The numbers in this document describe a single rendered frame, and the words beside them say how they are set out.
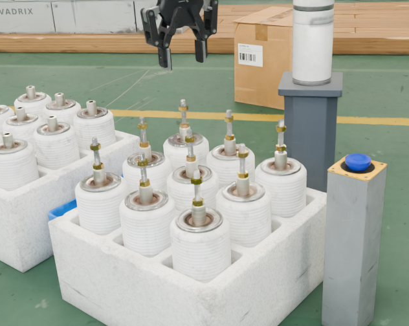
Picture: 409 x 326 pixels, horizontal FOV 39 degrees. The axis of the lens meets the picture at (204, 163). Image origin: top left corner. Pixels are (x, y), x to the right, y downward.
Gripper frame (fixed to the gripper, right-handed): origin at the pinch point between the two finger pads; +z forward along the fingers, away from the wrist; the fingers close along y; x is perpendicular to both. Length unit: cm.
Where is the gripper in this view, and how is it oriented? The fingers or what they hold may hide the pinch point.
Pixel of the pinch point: (183, 58)
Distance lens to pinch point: 100.2
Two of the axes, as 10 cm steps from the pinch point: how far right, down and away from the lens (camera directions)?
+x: 5.8, 3.2, -7.5
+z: 0.5, 9.0, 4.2
